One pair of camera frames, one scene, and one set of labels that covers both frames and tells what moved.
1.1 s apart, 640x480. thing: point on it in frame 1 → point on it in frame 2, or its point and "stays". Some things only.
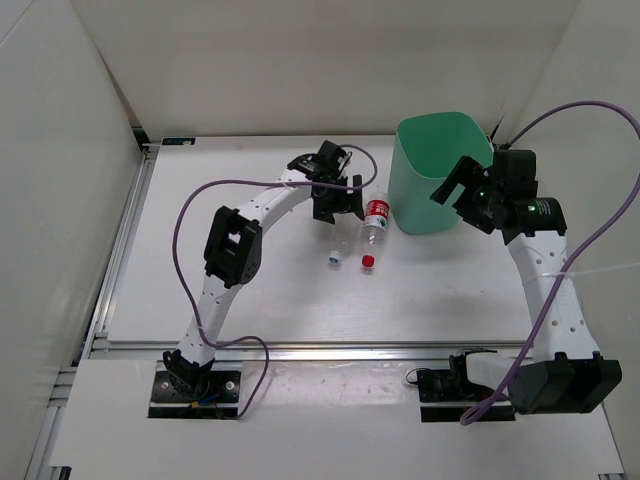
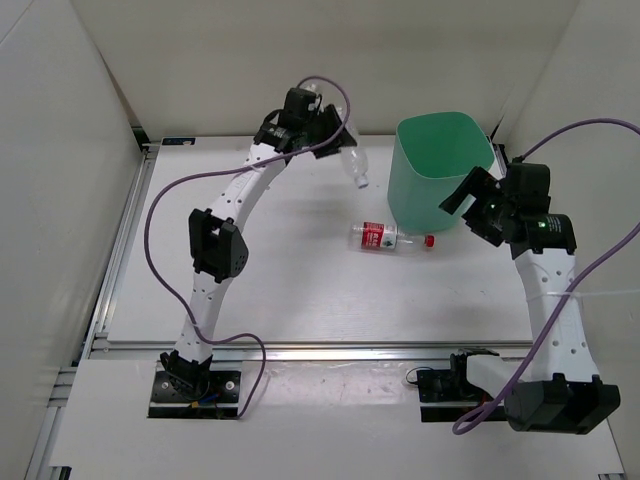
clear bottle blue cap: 339,241 → 353,157
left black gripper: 324,211 → 335,120
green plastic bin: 424,148 stays
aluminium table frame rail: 92,348 stays
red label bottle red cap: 378,206 → 383,236
